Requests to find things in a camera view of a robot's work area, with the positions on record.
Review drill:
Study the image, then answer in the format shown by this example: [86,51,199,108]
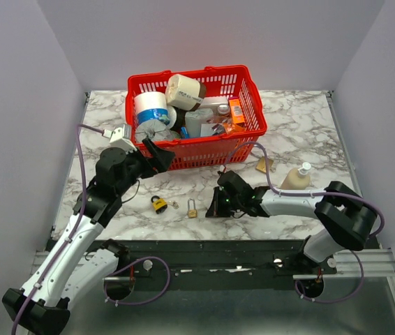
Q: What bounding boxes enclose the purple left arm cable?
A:
[10,124,106,335]

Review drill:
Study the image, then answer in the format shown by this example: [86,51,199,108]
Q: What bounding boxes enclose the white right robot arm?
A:
[205,171,378,274]

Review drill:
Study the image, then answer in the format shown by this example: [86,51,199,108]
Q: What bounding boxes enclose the blue flat box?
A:
[180,127,190,139]

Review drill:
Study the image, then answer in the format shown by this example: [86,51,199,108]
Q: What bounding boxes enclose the beige paper roll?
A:
[165,74,207,112]

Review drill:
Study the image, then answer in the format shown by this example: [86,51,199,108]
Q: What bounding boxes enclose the white marbled container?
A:
[185,108,214,138]

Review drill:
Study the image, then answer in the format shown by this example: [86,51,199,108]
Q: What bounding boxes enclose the orange snack packet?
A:
[208,117,246,135]

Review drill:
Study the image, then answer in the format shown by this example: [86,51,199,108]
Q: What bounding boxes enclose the cream soap pump bottle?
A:
[280,162,312,190]

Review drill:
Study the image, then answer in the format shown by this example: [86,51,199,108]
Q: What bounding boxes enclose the yellow padlock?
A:
[151,195,168,214]

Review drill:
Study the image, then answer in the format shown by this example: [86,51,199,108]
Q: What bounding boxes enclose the jar with metal lid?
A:
[217,104,230,116]

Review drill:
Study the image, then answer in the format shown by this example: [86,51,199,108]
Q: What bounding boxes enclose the large brass padlock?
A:
[255,157,274,173]

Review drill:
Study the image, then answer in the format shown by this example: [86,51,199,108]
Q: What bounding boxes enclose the right aluminium extrusion rail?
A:
[293,248,395,280]

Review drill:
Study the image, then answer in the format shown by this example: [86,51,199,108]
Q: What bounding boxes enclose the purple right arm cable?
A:
[223,141,386,241]

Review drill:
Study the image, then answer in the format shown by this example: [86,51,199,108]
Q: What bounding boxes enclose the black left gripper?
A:
[117,138,176,196]

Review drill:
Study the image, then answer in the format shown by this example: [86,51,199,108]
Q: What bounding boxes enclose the orange box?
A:
[228,98,246,127]

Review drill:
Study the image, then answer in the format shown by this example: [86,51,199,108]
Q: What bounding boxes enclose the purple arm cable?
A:
[10,124,106,335]
[223,141,386,241]

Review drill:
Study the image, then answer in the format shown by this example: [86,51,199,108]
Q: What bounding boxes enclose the small brass padlock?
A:
[187,198,198,218]

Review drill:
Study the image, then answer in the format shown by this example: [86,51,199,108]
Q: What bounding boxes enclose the small silver keys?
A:
[167,201,179,209]

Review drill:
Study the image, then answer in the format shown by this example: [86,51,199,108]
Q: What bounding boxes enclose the black mounting base rail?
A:
[117,240,336,292]

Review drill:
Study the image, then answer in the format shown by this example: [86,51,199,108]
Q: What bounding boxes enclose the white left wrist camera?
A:
[103,124,137,153]

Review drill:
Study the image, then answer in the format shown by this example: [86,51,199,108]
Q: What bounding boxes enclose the white blue paper roll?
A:
[134,91,177,128]

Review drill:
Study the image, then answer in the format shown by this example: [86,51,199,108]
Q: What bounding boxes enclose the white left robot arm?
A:
[2,139,175,334]

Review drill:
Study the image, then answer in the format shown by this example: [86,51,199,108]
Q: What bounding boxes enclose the grey wrapped roll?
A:
[135,120,180,143]

